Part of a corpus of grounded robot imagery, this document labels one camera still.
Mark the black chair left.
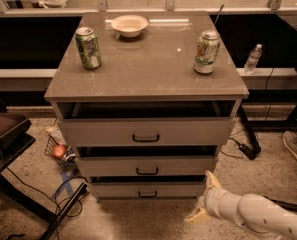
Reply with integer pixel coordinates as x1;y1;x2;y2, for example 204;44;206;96
0;99;56;224

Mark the white green soda can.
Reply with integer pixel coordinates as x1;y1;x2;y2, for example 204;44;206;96
194;30;220;74

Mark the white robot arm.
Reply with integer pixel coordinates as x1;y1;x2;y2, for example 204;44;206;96
185;170;297;240

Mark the wire basket with apple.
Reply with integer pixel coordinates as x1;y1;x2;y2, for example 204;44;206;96
44;137;76;168

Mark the white bowl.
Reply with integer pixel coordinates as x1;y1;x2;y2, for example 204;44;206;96
111;15;148;38

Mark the black tripod leg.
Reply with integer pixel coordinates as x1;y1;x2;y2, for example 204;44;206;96
267;197;297;213

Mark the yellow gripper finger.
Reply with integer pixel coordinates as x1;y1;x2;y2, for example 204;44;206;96
205;170;221;189
184;207;211;224

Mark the grey drawer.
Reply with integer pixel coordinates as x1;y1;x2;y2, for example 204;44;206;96
58;119;235;147
76;146;217;177
89;175;205;199

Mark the black power adapter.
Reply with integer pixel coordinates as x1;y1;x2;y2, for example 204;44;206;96
230;137;260;160

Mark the black stand leg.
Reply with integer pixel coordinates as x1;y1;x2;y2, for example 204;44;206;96
39;183;87;240

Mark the clear water bottle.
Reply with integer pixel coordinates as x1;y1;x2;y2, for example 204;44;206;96
244;44;262;75

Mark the blue tape cross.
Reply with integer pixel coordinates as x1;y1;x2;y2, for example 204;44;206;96
51;169;78;200

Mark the black floor cable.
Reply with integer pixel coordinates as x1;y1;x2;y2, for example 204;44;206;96
6;166;89;240

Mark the grey drawer cabinet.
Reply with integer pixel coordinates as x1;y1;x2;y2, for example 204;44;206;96
44;11;251;202

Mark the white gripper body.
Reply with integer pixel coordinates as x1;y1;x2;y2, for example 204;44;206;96
197;187;242;225

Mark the grey sneaker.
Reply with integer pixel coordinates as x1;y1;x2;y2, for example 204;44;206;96
282;131;297;160

